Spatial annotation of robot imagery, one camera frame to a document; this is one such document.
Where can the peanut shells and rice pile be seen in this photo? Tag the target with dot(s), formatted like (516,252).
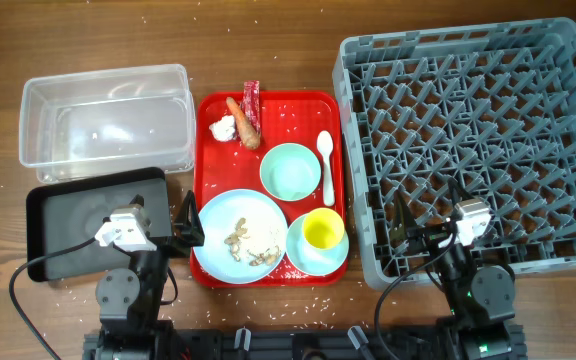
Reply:
(257,242)

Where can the large light blue plate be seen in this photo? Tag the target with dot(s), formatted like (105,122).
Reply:
(218,218)

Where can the mint green bowl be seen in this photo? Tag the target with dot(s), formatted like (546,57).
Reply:
(290,172)

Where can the crumpled white tissue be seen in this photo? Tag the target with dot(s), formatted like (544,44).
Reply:
(224,130)

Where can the clear plastic bin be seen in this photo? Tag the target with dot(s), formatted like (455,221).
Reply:
(88,124)

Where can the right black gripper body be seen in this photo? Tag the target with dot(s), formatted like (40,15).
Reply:
(429,233)

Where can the orange carrot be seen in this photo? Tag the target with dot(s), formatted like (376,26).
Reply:
(247,133)

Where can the red plastic serving tray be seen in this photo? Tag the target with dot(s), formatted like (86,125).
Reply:
(286,117)

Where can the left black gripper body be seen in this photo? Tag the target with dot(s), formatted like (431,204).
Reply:
(169,247)

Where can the black plastic tray bin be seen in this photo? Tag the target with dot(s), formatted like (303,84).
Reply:
(63,215)

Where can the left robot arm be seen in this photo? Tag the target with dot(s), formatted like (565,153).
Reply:
(130,298)

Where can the yellow plastic cup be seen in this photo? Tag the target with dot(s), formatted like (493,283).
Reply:
(323,228)

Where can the red snack wrapper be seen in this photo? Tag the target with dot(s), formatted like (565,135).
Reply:
(251,103)

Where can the small light blue saucer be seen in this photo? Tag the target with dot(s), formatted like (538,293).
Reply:
(309,260)

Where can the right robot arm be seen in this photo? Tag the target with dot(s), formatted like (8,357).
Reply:
(480,297)

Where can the grey dishwasher rack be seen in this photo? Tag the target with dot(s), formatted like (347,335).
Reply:
(491,106)

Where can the white plastic spoon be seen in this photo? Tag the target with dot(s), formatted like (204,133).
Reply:
(325,147)

